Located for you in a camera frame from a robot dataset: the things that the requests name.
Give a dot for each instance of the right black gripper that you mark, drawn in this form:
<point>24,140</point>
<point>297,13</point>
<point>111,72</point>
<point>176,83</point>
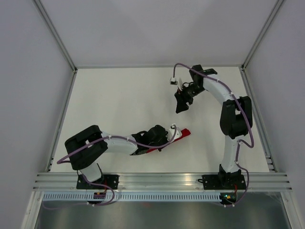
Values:
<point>181,99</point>

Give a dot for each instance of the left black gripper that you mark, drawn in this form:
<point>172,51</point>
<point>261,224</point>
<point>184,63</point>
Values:
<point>166,140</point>

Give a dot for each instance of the red cloth napkin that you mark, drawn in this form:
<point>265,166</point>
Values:
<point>183,133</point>

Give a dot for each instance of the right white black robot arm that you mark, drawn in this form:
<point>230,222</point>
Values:
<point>236,122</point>

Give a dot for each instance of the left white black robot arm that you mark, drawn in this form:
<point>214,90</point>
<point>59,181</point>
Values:
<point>88,145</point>

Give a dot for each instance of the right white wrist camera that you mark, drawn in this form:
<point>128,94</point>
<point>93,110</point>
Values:
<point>177,82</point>

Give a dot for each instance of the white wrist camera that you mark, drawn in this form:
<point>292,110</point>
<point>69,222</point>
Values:
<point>173,133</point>
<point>177,82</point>

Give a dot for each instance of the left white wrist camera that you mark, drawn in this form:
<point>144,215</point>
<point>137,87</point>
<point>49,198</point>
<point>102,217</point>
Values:
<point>173,133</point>

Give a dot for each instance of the white slotted cable duct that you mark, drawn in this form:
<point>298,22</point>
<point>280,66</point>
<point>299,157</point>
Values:
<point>134,196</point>

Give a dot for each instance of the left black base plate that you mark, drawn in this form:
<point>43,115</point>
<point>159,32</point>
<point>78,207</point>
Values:
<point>109,180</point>

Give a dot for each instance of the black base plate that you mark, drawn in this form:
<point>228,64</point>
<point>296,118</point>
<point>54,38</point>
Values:
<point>109,180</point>
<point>213,182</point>

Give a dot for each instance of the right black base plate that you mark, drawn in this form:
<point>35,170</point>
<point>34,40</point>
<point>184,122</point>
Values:
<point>213,182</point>

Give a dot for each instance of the aluminium front rail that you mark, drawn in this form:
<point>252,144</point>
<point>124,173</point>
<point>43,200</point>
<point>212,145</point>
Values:
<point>259,182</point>

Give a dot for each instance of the aluminium frame right post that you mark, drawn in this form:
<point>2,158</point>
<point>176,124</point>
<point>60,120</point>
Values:
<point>265,28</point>

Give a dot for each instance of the aluminium frame post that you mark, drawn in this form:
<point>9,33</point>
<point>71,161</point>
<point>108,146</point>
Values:
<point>50,25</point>
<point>265,28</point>

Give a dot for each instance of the aluminium frame left post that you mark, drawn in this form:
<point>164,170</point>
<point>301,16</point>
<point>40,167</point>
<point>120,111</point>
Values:
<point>50,25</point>

